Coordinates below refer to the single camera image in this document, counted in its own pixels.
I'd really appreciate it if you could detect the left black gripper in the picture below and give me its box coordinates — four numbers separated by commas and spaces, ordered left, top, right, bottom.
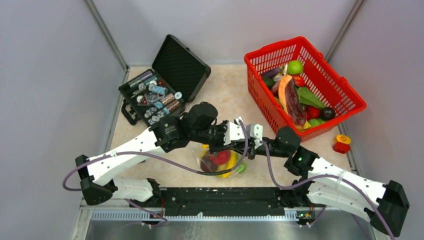
191, 120, 236, 155

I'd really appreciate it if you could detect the red apple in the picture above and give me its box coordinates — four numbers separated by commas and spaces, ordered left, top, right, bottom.
209, 150, 231, 166
292, 74, 306, 88

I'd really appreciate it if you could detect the clear zip top bag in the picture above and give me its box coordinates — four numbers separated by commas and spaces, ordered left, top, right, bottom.
190, 144, 242, 173

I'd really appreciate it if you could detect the dark red fruit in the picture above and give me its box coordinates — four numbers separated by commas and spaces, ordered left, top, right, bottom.
199, 154, 218, 173

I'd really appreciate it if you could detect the yellow banana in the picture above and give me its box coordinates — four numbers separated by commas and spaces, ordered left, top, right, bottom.
217, 151, 238, 178

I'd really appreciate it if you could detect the red plastic basket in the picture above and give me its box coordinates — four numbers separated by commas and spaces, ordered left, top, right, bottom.
244, 36, 367, 142

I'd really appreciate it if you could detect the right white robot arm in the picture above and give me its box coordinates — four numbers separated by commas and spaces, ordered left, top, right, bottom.
241, 124, 410, 239

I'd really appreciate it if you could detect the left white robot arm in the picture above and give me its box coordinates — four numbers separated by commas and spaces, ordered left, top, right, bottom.
75, 102, 243, 207

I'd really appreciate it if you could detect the dark purple eggplant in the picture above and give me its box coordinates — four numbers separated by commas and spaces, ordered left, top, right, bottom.
284, 78, 307, 128

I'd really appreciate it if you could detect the white loose poker chip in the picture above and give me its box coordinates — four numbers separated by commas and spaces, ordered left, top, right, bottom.
174, 91, 183, 100

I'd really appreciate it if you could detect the green leaf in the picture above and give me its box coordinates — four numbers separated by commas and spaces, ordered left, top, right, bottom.
296, 87, 326, 109

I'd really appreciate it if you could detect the dark plum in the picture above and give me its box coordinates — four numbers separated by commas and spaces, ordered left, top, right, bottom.
320, 107, 336, 121

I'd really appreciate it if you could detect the red yellow emergency button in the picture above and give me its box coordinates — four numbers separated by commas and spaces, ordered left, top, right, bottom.
332, 134, 352, 154

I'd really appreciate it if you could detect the dark green avocado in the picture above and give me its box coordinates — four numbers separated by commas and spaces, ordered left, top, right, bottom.
262, 77, 275, 89

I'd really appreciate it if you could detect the black open case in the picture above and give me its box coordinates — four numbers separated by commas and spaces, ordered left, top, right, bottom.
118, 34, 211, 126

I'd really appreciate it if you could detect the green apple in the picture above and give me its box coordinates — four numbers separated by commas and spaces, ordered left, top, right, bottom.
287, 60, 304, 75

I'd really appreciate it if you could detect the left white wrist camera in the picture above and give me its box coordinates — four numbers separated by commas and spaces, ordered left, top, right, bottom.
223, 116, 246, 146

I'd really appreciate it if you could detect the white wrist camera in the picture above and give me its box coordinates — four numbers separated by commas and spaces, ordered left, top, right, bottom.
223, 116, 246, 146
246, 124, 263, 150

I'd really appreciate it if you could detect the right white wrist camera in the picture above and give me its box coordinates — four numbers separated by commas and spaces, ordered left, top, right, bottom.
246, 124, 263, 150

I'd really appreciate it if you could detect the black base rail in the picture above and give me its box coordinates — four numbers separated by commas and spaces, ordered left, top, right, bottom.
129, 187, 327, 218

